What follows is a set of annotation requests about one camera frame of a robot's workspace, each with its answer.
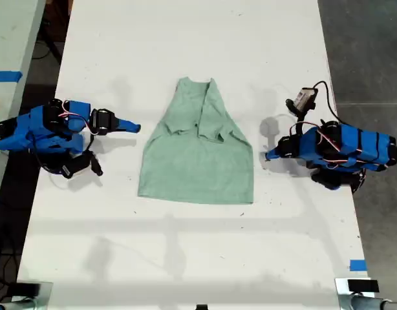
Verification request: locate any pale green T-shirt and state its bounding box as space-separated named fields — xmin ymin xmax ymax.
xmin=137 ymin=76 xmax=255 ymax=205

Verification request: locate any long blue tape strip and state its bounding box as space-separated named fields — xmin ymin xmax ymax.
xmin=0 ymin=70 xmax=23 ymax=83

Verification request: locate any grey side table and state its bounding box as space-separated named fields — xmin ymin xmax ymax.
xmin=0 ymin=0 xmax=48 ymax=214

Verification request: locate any short blue tape strip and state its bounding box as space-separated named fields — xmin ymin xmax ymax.
xmin=349 ymin=258 xmax=368 ymax=273

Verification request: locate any metal clamp with black pad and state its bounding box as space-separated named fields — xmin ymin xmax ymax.
xmin=10 ymin=281 xmax=54 ymax=306
xmin=334 ymin=277 xmax=380 ymax=296

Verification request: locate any grey metal pipe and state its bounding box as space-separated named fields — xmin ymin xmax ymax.
xmin=338 ymin=293 xmax=397 ymax=310
xmin=0 ymin=296 xmax=41 ymax=310

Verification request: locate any black camera stalk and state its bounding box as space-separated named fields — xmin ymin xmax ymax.
xmin=294 ymin=110 xmax=311 ymax=130

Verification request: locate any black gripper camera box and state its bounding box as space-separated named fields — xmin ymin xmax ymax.
xmin=59 ymin=150 xmax=105 ymax=180
xmin=284 ymin=86 xmax=317 ymax=115

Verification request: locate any thin black camera cable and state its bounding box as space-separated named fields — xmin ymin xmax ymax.
xmin=32 ymin=134 xmax=62 ymax=176

